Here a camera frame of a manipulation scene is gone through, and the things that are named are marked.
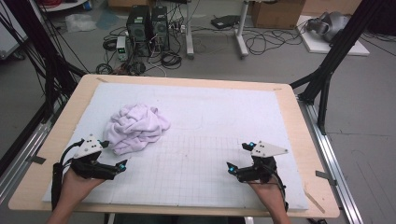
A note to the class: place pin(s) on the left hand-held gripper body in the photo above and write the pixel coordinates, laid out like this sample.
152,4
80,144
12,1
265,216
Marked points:
88,147

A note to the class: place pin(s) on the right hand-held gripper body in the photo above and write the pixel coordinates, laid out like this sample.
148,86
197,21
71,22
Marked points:
266,149

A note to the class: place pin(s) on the pale pink towel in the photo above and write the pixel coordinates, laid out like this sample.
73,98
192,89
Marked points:
135,127

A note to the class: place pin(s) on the person's right hand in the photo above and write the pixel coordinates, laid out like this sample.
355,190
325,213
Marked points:
271,193

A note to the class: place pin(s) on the person's left hand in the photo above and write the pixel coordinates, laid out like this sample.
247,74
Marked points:
76,188

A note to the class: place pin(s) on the white foam mat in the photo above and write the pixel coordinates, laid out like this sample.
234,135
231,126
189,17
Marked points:
202,124

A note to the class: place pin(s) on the black tape strip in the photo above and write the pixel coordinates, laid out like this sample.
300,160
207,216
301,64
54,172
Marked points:
36,159
325,176

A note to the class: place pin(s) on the white bench power supply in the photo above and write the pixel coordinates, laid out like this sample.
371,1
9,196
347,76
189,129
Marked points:
121,48

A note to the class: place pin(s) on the white desk leg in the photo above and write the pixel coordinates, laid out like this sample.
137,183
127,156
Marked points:
189,34
241,34

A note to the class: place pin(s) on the white floor board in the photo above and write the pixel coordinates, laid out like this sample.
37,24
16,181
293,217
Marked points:
320,46

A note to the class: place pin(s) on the wide black computer tower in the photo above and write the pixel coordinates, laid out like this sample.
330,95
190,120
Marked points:
138,29

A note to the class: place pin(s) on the teal plastic sheet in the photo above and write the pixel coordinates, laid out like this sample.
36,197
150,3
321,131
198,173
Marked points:
107,20

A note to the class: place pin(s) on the clear plastic bag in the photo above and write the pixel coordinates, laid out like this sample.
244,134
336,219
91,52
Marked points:
79,22

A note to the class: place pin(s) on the flat black device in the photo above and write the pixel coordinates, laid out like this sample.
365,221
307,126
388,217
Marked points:
224,21

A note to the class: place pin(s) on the narrow black computer tower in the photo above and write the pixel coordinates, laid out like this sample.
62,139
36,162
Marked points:
160,28

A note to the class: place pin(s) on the brown cardboard box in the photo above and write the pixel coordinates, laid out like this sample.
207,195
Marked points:
277,14

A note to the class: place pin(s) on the grey helmet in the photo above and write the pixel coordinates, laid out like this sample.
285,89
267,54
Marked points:
331,25

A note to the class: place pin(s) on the aluminium rail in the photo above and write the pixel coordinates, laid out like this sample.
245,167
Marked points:
25,155
336,171

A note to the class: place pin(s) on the black metal frame stand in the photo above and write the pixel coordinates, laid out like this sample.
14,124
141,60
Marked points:
339,46
46,56

